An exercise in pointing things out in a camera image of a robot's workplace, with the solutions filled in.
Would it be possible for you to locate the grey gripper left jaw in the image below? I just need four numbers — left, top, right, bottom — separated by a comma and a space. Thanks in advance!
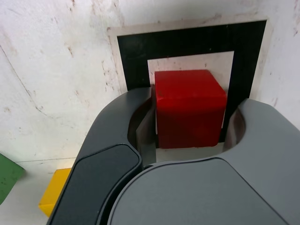
46, 87, 157, 225

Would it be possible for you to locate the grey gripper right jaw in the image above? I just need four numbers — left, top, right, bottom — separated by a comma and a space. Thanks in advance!
103, 98, 300, 225

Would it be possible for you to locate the yellow cube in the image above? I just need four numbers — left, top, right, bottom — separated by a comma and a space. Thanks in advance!
38, 168, 72, 218

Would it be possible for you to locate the red cube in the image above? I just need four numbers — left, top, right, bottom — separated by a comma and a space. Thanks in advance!
154, 69, 227, 150

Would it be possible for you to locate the green cube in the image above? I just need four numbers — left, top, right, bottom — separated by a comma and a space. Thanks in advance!
0, 152, 26, 200

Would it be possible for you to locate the black tape square outline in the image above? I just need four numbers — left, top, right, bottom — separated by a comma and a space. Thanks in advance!
116, 20, 268, 143

